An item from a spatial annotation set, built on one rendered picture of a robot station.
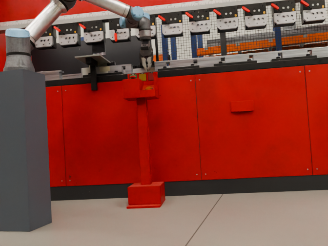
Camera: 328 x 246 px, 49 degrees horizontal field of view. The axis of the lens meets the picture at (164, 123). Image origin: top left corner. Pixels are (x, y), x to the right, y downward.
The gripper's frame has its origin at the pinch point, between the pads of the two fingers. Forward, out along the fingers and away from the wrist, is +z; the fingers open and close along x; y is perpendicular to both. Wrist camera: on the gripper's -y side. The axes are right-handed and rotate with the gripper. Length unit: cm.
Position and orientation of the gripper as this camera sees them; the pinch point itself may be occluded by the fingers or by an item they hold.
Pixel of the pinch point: (147, 69)
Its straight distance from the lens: 227.3
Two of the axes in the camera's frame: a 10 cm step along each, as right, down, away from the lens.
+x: -9.9, 0.7, 1.3
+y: 1.2, -0.5, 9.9
